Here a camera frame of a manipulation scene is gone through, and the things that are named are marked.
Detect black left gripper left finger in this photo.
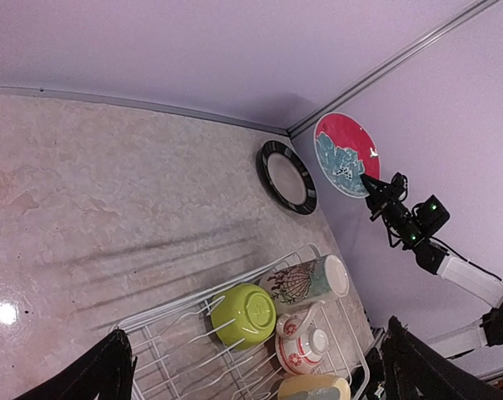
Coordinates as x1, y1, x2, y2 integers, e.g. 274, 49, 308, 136
19, 328, 137, 399

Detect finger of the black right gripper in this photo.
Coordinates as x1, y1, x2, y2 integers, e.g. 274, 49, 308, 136
361, 173, 387, 196

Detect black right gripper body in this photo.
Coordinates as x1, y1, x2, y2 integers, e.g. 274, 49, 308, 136
366, 172, 410, 223

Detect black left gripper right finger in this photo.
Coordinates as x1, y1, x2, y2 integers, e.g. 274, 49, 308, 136
382, 316, 503, 400

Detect red and teal plate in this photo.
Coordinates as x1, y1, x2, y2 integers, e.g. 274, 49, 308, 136
314, 112, 381, 199

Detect black rimmed cream plate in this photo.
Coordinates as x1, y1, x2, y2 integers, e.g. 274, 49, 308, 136
256, 140, 317, 215

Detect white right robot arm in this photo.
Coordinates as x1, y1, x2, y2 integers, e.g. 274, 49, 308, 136
361, 172, 503, 359

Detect tall white patterned mug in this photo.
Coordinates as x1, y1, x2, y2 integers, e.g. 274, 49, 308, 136
259, 255, 350, 315

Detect white red patterned bowl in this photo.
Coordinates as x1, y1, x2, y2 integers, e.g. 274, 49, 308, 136
275, 315, 330, 375

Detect pale yellow mug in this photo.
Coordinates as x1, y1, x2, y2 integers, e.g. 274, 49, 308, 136
277, 374, 351, 400

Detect lime green bowl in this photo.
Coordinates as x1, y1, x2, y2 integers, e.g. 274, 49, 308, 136
210, 283, 276, 351

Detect white wire dish rack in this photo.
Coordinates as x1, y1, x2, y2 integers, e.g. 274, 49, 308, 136
118, 244, 370, 399

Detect right aluminium corner post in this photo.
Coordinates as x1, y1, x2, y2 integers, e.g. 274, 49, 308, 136
286, 0, 499, 139

